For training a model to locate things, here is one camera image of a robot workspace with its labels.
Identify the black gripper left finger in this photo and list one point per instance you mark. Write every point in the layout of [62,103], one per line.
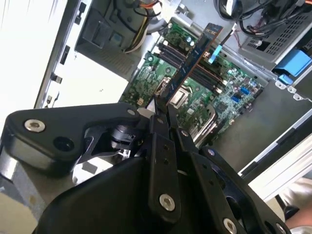
[61,117]

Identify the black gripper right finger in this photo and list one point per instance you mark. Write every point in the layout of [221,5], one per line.
[209,185]

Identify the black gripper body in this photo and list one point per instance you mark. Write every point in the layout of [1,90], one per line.
[109,200]

